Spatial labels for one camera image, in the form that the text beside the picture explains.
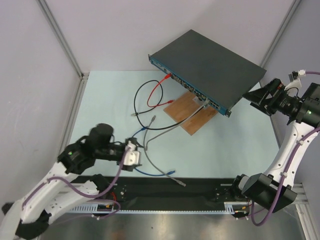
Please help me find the blue ethernet cable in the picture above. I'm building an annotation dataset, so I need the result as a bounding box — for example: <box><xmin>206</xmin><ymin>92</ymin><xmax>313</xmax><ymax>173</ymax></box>
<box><xmin>131</xmin><ymin>127</ymin><xmax>176</xmax><ymax>177</ymax></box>

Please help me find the short grey ethernet cable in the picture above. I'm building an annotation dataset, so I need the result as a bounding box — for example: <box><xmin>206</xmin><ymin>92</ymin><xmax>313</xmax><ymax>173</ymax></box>
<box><xmin>144</xmin><ymin>98</ymin><xmax>211</xmax><ymax>152</ymax></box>

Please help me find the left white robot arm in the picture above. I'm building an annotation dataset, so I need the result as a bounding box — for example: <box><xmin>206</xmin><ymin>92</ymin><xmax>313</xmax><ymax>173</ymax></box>
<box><xmin>0</xmin><ymin>123</ymin><xmax>141</xmax><ymax>240</ymax></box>

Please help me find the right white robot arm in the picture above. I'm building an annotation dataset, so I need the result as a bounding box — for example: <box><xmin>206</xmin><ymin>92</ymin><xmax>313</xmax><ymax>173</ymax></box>
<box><xmin>230</xmin><ymin>78</ymin><xmax>320</xmax><ymax>213</ymax></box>

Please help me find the wooden board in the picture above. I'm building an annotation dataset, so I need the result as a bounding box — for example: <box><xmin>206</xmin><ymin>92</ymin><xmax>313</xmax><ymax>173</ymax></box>
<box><xmin>164</xmin><ymin>91</ymin><xmax>218</xmax><ymax>136</ymax></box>

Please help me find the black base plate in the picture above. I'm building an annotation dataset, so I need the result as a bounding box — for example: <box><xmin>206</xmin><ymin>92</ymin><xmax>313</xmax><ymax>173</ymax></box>
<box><xmin>59</xmin><ymin>174</ymin><xmax>268</xmax><ymax>211</ymax></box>

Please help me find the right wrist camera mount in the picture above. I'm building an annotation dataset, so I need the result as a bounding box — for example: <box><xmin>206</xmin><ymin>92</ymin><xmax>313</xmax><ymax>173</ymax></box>
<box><xmin>285</xmin><ymin>69</ymin><xmax>306</xmax><ymax>91</ymax></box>

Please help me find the white slotted cable duct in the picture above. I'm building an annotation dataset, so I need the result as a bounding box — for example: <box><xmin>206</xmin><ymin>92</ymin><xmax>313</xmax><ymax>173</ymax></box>
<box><xmin>67</xmin><ymin>202</ymin><xmax>121</xmax><ymax>214</ymax></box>

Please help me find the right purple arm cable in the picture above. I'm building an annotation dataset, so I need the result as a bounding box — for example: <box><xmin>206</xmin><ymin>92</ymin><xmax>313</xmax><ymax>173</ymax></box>
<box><xmin>236</xmin><ymin>71</ymin><xmax>320</xmax><ymax>227</ymax></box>

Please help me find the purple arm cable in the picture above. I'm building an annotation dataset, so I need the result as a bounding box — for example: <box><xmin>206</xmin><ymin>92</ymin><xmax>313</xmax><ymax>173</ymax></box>
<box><xmin>236</xmin><ymin>71</ymin><xmax>320</xmax><ymax>227</ymax></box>
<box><xmin>21</xmin><ymin>147</ymin><xmax>131</xmax><ymax>223</ymax></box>

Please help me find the black blue network switch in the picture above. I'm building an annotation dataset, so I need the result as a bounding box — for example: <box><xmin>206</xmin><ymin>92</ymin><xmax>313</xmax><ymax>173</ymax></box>
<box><xmin>148</xmin><ymin>29</ymin><xmax>266</xmax><ymax>117</ymax></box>

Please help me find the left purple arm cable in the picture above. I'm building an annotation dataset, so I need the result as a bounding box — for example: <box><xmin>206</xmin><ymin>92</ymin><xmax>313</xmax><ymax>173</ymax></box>
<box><xmin>21</xmin><ymin>147</ymin><xmax>131</xmax><ymax>223</ymax></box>

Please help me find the red ethernet cable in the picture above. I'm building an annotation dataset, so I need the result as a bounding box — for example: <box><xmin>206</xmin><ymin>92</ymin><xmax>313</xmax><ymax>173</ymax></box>
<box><xmin>147</xmin><ymin>72</ymin><xmax>174</xmax><ymax>108</ymax></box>

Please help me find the right aluminium frame post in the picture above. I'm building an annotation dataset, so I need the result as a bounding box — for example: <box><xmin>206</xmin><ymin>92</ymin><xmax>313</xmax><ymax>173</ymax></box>
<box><xmin>259</xmin><ymin>0</ymin><xmax>303</xmax><ymax>68</ymax></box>

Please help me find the aluminium frame post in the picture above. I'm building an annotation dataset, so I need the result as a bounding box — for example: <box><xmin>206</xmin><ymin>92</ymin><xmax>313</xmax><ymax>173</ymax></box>
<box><xmin>259</xmin><ymin>0</ymin><xmax>303</xmax><ymax>68</ymax></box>
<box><xmin>36</xmin><ymin>0</ymin><xmax>88</xmax><ymax>80</ymax></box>

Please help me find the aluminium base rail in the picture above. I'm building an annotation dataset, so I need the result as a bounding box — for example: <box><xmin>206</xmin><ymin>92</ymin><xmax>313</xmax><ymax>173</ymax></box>
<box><xmin>292</xmin><ymin>183</ymin><xmax>309</xmax><ymax>205</ymax></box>

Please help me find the left aluminium frame post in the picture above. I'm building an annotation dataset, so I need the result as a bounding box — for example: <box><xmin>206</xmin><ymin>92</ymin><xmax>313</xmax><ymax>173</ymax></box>
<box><xmin>36</xmin><ymin>0</ymin><xmax>88</xmax><ymax>80</ymax></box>

